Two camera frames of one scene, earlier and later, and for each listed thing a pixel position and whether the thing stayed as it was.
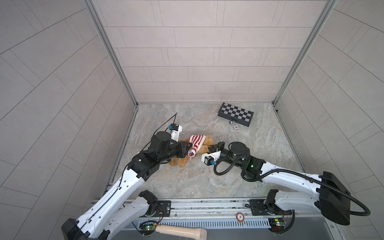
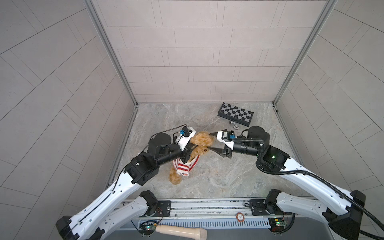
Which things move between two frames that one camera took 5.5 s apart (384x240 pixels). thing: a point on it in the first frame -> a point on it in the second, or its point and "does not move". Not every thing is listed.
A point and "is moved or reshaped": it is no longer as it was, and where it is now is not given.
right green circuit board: [277, 225] does not move
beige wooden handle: [196, 233] does not move
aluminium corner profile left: [109, 39] does not move
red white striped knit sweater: [197, 141] -> [184, 169]
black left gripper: [180, 149] does not move
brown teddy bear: [181, 162] is moved or reshaped
